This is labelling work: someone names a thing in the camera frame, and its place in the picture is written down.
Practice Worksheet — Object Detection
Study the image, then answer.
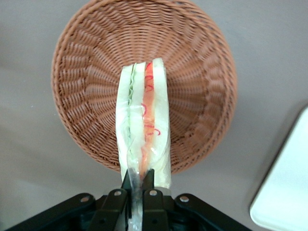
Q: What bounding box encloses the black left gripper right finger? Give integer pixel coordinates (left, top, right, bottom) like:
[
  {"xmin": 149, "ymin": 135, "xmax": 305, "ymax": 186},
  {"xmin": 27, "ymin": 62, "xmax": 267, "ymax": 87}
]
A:
[{"xmin": 141, "ymin": 168, "xmax": 169, "ymax": 231}]

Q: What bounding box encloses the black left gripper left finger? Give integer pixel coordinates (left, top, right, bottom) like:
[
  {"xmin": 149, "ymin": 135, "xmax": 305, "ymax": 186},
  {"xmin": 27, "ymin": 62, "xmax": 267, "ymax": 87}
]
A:
[{"xmin": 89, "ymin": 169, "xmax": 132, "ymax": 231}]

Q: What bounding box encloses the triangle sandwich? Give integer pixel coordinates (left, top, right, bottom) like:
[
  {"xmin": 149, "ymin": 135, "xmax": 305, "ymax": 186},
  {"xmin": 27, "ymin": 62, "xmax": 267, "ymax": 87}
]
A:
[{"xmin": 115, "ymin": 57, "xmax": 173, "ymax": 231}]

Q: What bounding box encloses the brown wicker basket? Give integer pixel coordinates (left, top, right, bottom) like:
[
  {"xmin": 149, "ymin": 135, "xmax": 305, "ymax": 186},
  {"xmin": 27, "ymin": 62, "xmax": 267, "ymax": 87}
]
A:
[{"xmin": 51, "ymin": 0, "xmax": 238, "ymax": 175}]

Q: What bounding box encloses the cream plastic tray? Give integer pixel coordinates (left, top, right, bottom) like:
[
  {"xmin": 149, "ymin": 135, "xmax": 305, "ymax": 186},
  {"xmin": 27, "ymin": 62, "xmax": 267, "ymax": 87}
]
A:
[{"xmin": 249, "ymin": 104, "xmax": 308, "ymax": 231}]

